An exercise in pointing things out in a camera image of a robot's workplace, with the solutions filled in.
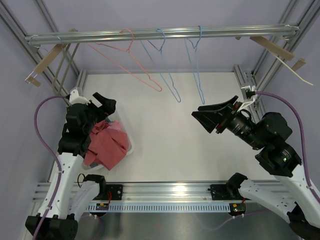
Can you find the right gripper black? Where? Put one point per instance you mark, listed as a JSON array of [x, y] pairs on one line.
[[215, 114]]

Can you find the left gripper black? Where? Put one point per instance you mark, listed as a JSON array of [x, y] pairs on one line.
[[108, 105]]

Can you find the light pink t-shirt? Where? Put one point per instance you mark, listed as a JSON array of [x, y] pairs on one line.
[[116, 125]]

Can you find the dark pink t-shirt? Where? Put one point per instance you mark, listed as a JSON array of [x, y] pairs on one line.
[[107, 145]]

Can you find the pink wire hanger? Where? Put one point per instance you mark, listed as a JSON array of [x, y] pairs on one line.
[[153, 84]]

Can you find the blue-grey t-shirt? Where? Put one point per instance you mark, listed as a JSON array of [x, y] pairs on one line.
[[93, 165]]

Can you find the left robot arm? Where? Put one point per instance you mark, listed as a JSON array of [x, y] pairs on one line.
[[59, 215]]

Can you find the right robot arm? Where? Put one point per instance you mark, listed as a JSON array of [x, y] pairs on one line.
[[276, 156]]

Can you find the left beige clip hanger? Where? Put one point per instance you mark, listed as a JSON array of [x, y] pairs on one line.
[[51, 55]]

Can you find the beige clip hanger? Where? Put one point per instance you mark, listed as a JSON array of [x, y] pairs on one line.
[[51, 55], [280, 55]]

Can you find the right beige clip hanger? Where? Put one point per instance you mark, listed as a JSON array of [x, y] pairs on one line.
[[280, 55]]

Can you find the white plastic basket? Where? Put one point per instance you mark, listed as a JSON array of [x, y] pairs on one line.
[[111, 142]]

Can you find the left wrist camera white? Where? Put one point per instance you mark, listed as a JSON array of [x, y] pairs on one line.
[[76, 97]]

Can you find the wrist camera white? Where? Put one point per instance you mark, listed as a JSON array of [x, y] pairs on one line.
[[249, 95], [76, 97]]

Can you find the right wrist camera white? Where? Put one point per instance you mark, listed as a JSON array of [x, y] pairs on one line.
[[249, 95]]

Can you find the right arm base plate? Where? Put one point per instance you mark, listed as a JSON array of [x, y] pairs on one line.
[[225, 192]]

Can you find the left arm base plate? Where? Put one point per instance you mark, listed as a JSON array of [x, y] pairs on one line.
[[112, 192]]

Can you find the aluminium front frame rail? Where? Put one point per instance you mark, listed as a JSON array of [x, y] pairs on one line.
[[167, 192]]

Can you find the white slotted cable duct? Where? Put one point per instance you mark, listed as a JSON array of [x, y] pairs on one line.
[[184, 207]]

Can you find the aluminium hanging rail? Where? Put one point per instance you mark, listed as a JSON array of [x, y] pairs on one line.
[[75, 37]]

